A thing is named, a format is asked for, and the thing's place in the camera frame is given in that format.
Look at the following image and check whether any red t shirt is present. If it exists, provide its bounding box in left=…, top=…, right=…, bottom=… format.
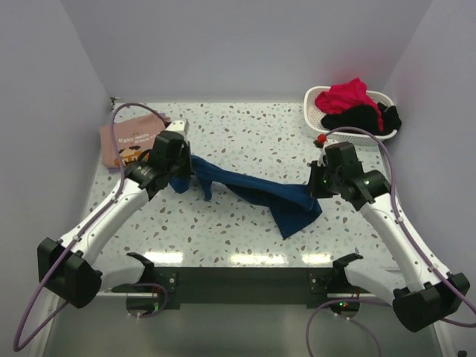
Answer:
left=315, top=77, right=382, bottom=120

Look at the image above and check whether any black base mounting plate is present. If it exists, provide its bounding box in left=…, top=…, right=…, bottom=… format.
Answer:
left=111, top=266, right=375, bottom=310

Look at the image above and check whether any white plastic basket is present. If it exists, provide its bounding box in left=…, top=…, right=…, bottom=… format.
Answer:
left=303, top=86, right=398, bottom=146

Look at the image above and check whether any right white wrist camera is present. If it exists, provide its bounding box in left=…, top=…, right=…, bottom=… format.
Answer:
left=313, top=134, right=327, bottom=167

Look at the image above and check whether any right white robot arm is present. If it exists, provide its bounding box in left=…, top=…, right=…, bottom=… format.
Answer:
left=308, top=137, right=470, bottom=332

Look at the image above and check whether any blue t shirt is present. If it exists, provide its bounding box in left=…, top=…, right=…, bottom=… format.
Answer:
left=191, top=155, right=322, bottom=239

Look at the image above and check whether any folded pink t shirt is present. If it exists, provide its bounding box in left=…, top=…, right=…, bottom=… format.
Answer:
left=99, top=113, right=171, bottom=172

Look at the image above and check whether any black t shirt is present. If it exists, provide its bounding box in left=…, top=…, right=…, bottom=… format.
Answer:
left=321, top=103, right=402, bottom=136

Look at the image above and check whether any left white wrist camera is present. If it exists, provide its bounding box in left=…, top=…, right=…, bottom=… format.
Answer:
left=167, top=119, right=190, bottom=138

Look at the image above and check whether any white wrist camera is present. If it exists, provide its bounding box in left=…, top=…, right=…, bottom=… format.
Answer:
left=167, top=119, right=190, bottom=138
left=313, top=134, right=327, bottom=167

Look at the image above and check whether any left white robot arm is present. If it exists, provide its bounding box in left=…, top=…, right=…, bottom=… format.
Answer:
left=37, top=121, right=191, bottom=308

